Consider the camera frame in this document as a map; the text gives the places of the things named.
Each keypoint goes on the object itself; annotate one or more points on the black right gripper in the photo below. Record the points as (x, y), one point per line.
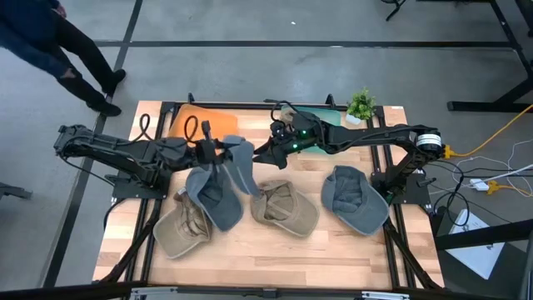
(302, 127)

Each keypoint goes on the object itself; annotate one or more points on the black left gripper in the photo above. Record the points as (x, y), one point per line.
(206, 152)

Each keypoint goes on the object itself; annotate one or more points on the grey baseball cap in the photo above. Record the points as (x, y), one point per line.
(220, 204)
(358, 204)
(245, 166)

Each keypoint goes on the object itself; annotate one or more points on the tan baseball cap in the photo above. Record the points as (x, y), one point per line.
(179, 233)
(288, 116)
(291, 212)

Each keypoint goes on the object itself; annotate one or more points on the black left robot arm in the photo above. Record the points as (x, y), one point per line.
(108, 148)

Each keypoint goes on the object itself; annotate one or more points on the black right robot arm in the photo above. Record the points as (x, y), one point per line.
(375, 135)

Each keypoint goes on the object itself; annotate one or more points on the orange plastic bin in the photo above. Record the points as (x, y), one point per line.
(175, 125)

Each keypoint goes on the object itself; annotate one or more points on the teal plastic bin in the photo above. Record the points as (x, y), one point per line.
(333, 116)

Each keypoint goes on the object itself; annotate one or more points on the small green potted plant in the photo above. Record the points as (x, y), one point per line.
(361, 106)

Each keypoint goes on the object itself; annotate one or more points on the black chair base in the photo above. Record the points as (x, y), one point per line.
(391, 15)

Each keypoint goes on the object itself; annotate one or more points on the white power strip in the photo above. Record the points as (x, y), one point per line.
(479, 184)

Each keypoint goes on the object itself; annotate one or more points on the black floor stand foot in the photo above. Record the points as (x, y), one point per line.
(14, 191)

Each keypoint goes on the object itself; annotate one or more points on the yellow power plug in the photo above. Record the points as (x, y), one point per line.
(493, 187)

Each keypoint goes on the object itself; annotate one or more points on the person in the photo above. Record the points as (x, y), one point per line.
(37, 25)

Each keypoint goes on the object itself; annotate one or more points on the black metal beam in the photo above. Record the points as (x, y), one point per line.
(483, 237)

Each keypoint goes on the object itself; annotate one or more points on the white cardboard box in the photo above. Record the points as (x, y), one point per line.
(479, 254)

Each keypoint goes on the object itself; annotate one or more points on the black aluminium table frame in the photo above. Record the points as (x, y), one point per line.
(233, 105)

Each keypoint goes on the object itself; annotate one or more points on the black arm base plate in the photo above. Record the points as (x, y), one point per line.
(416, 193)
(133, 192)

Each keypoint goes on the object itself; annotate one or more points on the silver frame bracket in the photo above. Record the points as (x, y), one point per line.
(385, 296)
(154, 291)

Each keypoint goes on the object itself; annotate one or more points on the black desk frame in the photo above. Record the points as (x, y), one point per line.
(491, 106)

